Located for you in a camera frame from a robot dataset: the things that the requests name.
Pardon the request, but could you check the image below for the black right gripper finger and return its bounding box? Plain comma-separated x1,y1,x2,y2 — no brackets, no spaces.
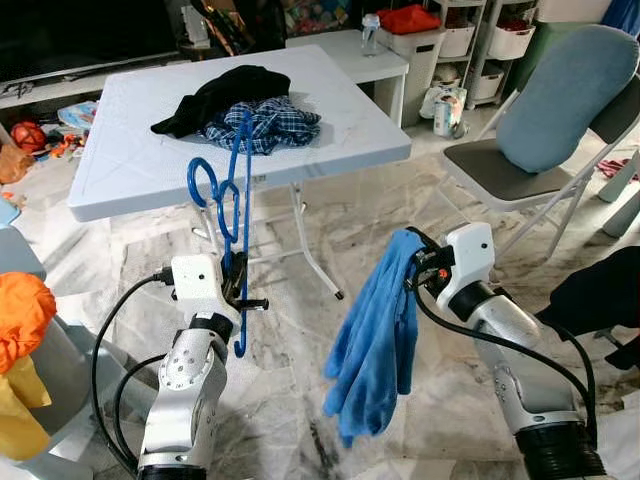
403,226,442,261

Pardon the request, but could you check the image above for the blue plastic hanger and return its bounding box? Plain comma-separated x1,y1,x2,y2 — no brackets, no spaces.
186,108,257,353
212,112,255,359

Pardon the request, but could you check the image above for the blue cloth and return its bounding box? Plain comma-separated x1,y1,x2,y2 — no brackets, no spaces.
322,228,427,449

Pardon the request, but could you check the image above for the orange shirt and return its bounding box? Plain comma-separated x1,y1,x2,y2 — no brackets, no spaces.
0,271,59,377

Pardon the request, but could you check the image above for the grey folding chair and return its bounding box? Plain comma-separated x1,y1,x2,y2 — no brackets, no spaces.
440,72,640,263

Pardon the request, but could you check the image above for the white green tissue pack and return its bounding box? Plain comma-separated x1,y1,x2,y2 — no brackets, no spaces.
420,84,469,139

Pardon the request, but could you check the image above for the blue plaid shirt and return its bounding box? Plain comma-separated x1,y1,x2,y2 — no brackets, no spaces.
197,96,323,157

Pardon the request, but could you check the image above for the black garment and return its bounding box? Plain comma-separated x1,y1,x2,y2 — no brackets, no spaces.
150,65,293,139
535,245,640,373

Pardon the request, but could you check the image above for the grey bucket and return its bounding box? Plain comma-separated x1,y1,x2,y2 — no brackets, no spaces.
0,318,101,480

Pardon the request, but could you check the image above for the tall white bin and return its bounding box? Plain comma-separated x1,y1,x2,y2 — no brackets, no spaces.
380,28,447,93

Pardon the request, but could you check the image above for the white side table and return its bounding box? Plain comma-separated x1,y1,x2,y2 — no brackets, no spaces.
285,29,411,127

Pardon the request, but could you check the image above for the light blue chair cushion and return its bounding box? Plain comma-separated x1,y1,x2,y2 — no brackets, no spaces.
496,24,640,176

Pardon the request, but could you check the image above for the white child chair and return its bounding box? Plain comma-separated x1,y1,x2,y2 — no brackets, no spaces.
598,150,640,238

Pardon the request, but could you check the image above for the clear water bottle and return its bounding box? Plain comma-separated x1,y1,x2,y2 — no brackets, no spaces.
360,12,384,58

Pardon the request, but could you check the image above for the white drawer shelf unit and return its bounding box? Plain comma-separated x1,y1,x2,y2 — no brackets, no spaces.
430,0,546,111

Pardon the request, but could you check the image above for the red cloth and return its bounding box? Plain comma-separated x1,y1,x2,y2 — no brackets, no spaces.
377,4,443,36

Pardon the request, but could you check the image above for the orange ball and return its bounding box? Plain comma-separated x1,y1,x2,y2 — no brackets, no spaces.
11,120,48,154

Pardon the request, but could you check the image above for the yellow cloth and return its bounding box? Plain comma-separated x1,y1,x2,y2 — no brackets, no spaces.
0,355,53,462

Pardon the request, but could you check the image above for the black television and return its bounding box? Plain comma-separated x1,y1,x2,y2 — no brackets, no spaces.
0,0,186,83

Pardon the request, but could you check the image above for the blue hanging garment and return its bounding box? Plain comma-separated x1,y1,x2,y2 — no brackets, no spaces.
600,0,640,39

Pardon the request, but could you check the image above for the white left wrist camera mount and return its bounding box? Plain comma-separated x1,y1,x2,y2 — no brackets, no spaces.
168,253,243,327

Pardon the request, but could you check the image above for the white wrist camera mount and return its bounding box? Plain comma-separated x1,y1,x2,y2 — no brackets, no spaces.
438,222,497,317
168,253,243,327

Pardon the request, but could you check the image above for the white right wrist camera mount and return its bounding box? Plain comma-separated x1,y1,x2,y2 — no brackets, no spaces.
438,222,497,317

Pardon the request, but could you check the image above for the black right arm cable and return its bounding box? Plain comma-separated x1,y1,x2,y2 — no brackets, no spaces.
408,284,599,447

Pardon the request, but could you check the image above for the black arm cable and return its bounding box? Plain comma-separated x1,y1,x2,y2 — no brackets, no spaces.
90,266,179,473
408,284,599,447
111,353,166,469

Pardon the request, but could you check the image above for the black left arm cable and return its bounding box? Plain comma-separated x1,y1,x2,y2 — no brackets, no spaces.
90,266,179,473
111,353,166,469

